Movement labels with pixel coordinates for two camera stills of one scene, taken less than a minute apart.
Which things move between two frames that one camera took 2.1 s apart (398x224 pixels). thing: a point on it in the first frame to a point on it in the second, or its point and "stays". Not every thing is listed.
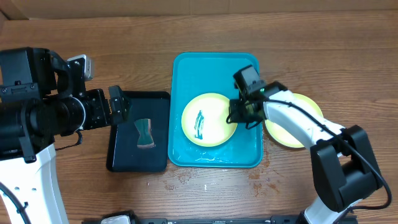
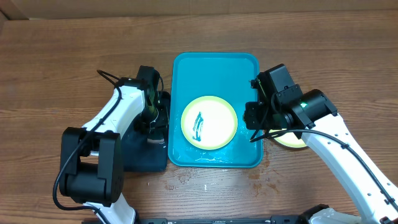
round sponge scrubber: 145,140 to 155,138
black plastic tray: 123,155 stays
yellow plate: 204,120 stays
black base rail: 273,219 stays
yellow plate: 285,135 stays
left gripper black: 102,116 to 161,123
